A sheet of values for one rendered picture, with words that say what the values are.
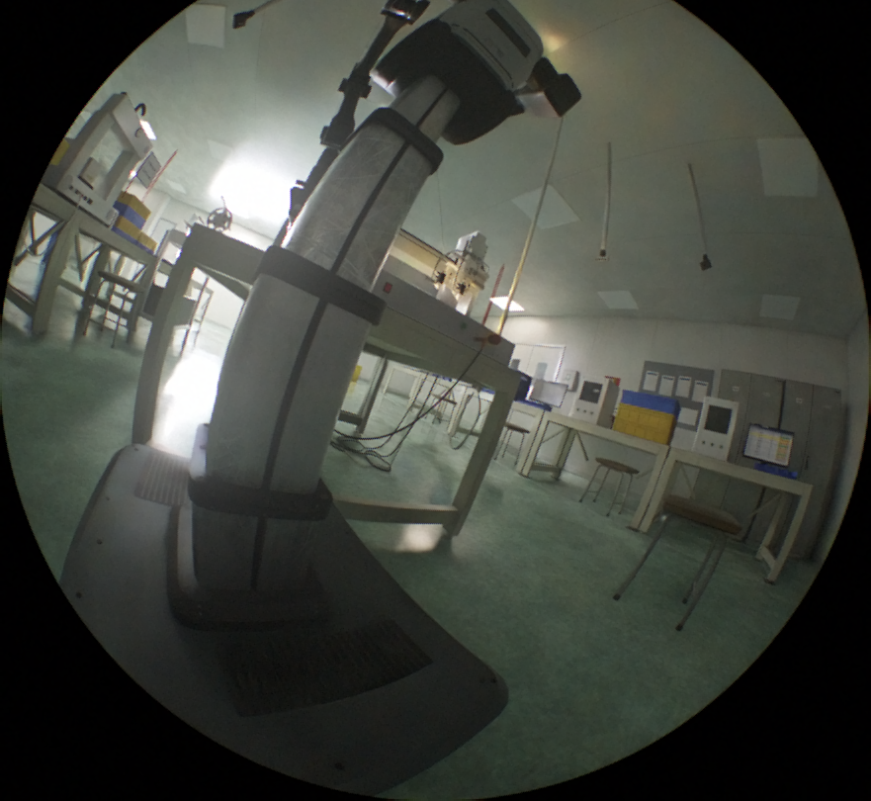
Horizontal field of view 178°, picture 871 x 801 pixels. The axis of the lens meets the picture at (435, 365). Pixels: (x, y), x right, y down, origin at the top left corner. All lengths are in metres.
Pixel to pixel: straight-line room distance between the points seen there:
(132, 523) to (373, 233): 0.49
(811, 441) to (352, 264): 4.34
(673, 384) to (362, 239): 4.54
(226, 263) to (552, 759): 1.28
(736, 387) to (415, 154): 4.07
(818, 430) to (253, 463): 4.45
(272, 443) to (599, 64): 2.39
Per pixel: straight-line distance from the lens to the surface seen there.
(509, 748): 0.71
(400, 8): 0.94
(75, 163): 2.19
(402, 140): 0.35
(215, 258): 0.78
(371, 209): 0.29
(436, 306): 0.91
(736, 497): 4.02
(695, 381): 4.61
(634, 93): 2.41
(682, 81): 2.39
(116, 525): 0.49
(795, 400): 4.28
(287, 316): 0.24
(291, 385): 0.26
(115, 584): 0.42
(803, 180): 3.02
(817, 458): 4.32
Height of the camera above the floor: 0.59
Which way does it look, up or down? 4 degrees up
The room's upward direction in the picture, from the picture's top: 20 degrees clockwise
